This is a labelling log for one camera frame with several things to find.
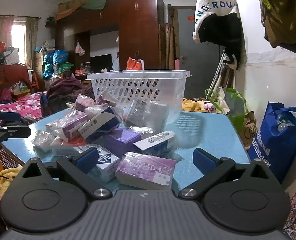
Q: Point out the green tote bag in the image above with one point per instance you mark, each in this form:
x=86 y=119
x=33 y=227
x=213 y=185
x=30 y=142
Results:
x=237 y=120

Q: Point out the pink floral blanket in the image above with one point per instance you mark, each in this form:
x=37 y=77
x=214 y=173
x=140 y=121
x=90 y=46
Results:
x=15 y=107

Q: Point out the red stool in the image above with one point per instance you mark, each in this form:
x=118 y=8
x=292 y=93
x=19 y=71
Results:
x=34 y=81

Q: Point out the beige curtain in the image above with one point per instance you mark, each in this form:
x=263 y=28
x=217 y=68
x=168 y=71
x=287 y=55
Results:
x=0 y=32

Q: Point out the pile of medicine boxes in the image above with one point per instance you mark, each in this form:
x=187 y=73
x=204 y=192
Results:
x=145 y=172

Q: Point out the brown paper bag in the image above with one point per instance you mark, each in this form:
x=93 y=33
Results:
x=247 y=130

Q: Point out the yellow orange blanket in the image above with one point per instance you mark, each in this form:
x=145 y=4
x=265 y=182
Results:
x=194 y=105

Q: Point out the olive brown hanging bag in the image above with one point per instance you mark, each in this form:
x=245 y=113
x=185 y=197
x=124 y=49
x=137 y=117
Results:
x=287 y=12

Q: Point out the pink white plastic bag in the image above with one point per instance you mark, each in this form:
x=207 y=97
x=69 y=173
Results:
x=79 y=48

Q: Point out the brown wooden wardrobe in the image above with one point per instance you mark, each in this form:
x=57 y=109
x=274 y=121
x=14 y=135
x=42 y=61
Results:
x=138 y=30

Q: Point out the pink strip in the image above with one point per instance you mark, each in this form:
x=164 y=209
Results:
x=177 y=64

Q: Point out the plain purple carton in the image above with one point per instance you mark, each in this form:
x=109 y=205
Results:
x=121 y=141

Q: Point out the black hanging garment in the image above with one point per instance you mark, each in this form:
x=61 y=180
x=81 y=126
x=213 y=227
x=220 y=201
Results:
x=222 y=32

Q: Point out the orange white plastic bag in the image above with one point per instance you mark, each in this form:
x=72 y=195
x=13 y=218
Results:
x=135 y=63

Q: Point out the wooden boards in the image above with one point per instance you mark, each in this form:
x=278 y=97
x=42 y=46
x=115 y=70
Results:
x=169 y=47

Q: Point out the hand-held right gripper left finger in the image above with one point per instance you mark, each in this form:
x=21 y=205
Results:
x=88 y=157

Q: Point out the maroon cloth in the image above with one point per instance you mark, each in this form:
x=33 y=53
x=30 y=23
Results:
x=63 y=86

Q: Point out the black television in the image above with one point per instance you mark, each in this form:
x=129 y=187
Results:
x=101 y=63

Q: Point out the white printed jacket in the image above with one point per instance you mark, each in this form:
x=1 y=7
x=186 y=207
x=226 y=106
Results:
x=212 y=5

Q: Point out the blue tote bag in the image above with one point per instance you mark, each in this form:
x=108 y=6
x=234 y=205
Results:
x=275 y=145

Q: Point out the grey door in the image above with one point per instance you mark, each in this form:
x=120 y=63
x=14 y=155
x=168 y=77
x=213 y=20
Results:
x=187 y=55

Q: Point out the green cloth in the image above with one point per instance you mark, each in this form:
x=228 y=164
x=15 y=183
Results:
x=98 y=1

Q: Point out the white plastic basket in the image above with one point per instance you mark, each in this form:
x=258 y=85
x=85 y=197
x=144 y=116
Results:
x=138 y=85

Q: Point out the yellow plush cloth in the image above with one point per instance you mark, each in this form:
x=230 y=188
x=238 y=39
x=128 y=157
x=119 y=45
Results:
x=9 y=177

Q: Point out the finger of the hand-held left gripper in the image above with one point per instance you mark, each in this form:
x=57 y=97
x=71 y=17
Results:
x=13 y=132
x=8 y=116

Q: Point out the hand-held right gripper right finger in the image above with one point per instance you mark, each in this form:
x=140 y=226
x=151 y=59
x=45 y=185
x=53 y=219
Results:
x=203 y=160

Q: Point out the blue plastic bags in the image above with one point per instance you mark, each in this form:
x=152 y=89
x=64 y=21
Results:
x=54 y=62

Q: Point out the metal crutches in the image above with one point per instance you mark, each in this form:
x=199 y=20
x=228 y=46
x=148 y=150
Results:
x=219 y=72

